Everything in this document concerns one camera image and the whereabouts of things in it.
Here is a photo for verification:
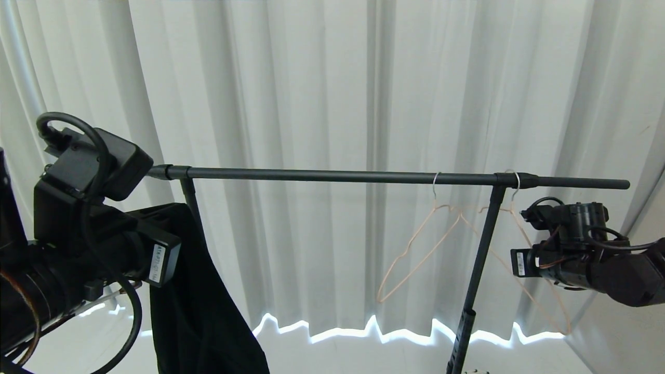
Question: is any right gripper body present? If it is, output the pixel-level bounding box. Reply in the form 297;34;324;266
510;243;599;291

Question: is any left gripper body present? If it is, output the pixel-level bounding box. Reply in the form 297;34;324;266
87;205;183;286

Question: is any pink clothes hanger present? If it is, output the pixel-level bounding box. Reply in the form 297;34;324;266
376;172;464;304
459;170;573;336

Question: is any black t-shirt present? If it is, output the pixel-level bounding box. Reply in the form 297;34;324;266
137;202;271;374

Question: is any black clothes rack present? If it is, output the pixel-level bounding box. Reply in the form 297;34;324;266
148;165;631;374

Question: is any black cable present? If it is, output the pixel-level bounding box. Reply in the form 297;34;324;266
35;111;144;374
522;196;665;254

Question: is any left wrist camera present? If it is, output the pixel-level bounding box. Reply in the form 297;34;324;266
33;127;155;243

